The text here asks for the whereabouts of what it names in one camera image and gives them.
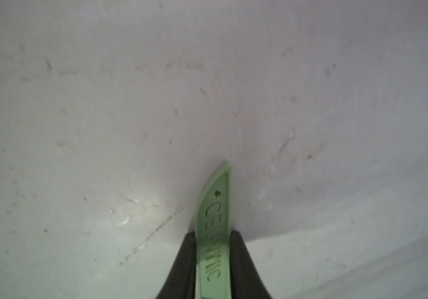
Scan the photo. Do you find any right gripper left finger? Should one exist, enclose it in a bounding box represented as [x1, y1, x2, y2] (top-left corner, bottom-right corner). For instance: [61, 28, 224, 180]
[156, 232, 197, 299]

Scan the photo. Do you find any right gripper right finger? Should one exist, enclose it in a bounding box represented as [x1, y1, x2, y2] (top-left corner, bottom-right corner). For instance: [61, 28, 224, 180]
[230, 230, 272, 299]

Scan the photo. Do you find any green fruit knife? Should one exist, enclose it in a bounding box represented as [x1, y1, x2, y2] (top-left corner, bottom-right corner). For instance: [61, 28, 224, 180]
[194, 161, 231, 299]

